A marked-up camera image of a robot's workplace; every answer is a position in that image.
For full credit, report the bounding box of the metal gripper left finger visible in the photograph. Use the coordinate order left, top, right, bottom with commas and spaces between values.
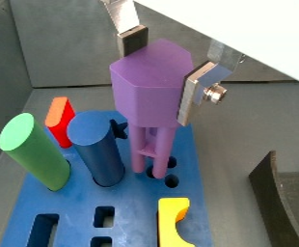
100, 0, 148, 57

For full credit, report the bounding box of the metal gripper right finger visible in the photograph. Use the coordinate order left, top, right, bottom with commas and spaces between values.
177, 40, 243, 126

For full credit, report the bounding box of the purple three prong peg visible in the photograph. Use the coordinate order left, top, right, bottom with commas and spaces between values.
110, 39, 194, 178

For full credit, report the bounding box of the blue shape sorter board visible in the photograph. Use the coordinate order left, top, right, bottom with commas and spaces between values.
0, 110, 215, 247

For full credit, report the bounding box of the red block with orange top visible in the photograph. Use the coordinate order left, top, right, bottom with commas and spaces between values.
46, 96, 75, 149

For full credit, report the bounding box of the dark blue cylinder peg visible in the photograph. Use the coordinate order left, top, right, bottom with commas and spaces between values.
67, 111, 128, 187

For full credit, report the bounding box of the black curved block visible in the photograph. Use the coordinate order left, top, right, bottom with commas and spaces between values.
249, 151, 299, 247

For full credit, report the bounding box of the yellow notched block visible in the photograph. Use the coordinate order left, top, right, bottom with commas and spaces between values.
158, 197, 195, 247

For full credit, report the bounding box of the green cylinder peg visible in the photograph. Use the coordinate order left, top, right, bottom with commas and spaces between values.
0, 113, 71, 191

